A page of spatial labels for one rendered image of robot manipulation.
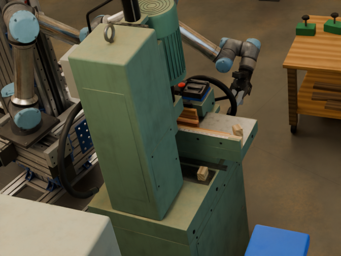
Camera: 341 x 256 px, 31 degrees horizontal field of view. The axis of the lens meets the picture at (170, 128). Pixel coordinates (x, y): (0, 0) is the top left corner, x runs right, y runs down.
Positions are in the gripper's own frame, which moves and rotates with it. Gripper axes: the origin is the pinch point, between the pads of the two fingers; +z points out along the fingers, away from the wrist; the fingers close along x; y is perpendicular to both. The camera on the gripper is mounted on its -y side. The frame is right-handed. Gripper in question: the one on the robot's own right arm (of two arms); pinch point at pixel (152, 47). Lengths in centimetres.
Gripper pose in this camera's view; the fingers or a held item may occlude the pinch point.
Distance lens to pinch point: 258.4
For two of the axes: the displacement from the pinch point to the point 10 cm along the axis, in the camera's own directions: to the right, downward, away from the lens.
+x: 3.2, 4.3, 8.4
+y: 3.1, -8.9, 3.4
